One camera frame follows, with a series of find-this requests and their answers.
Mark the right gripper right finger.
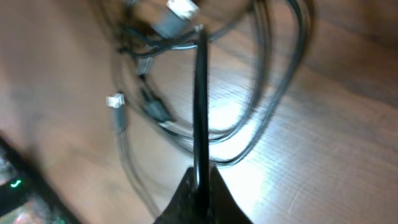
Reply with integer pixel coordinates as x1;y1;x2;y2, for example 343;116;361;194
201;167;252;224

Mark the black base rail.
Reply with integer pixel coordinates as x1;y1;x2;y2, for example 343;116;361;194
1;139;81;224

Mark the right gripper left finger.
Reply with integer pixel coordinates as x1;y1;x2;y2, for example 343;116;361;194
154;167;201;224

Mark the black usb cable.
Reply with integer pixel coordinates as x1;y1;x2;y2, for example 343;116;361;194
116;0;274;147
105;0;315;218

